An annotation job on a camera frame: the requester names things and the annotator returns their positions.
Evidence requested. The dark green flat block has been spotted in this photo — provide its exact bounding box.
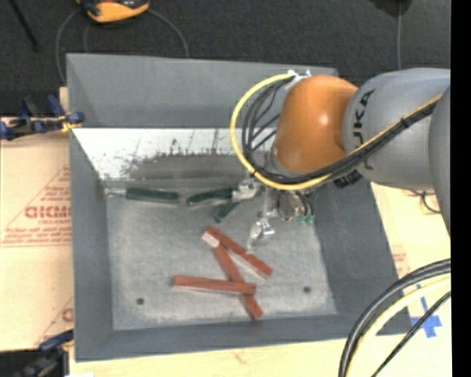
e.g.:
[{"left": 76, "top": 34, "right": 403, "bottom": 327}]
[
  {"left": 124, "top": 186, "right": 181, "bottom": 204},
  {"left": 185, "top": 186, "right": 236, "bottom": 207},
  {"left": 213, "top": 201, "right": 241, "bottom": 224}
]

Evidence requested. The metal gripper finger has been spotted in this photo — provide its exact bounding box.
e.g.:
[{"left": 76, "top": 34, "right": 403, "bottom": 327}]
[
  {"left": 246, "top": 219, "right": 276, "bottom": 251},
  {"left": 231, "top": 179, "right": 261, "bottom": 203}
]

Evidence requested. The grey metal bin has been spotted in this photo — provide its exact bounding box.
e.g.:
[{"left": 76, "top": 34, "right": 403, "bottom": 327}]
[{"left": 65, "top": 53, "right": 413, "bottom": 361}]

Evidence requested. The red-brown flat block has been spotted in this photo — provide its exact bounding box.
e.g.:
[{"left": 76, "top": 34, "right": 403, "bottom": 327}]
[
  {"left": 213, "top": 244, "right": 265, "bottom": 321},
  {"left": 201, "top": 225, "right": 275, "bottom": 280},
  {"left": 172, "top": 274, "right": 257, "bottom": 295}
]

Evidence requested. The brown cardboard board, red print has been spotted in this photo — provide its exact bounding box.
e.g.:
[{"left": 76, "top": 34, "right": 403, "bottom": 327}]
[{"left": 0, "top": 86, "right": 75, "bottom": 353}]

